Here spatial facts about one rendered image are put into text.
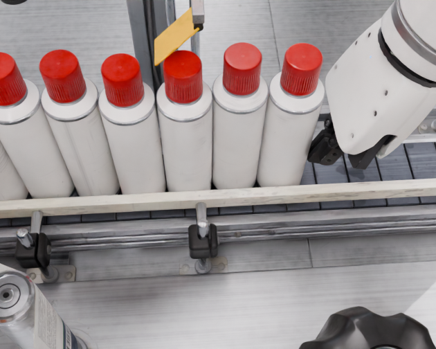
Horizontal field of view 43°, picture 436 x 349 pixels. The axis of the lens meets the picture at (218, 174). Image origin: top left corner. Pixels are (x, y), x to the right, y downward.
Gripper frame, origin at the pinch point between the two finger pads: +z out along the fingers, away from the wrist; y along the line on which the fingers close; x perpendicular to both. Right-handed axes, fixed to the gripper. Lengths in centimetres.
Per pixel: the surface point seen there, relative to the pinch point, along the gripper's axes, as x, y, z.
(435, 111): 11.0, -3.1, -5.5
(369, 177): 7.9, 0.3, 3.9
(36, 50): -30.3, -26.9, 22.8
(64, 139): -26.9, 1.7, 3.0
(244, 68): -14.0, 1.0, -10.0
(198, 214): -12.1, 5.4, 7.9
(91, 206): -22.9, 3.9, 11.4
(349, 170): 5.8, -0.8, 4.6
